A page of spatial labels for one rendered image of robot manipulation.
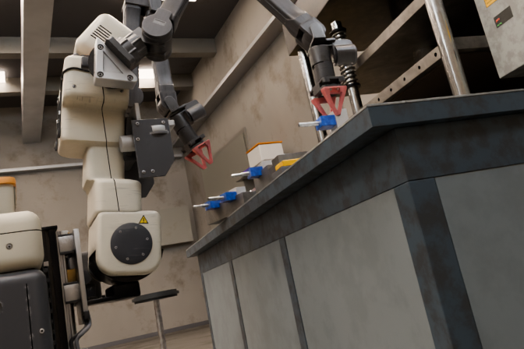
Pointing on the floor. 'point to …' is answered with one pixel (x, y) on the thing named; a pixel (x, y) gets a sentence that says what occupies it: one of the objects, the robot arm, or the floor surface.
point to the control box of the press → (501, 10)
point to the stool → (157, 309)
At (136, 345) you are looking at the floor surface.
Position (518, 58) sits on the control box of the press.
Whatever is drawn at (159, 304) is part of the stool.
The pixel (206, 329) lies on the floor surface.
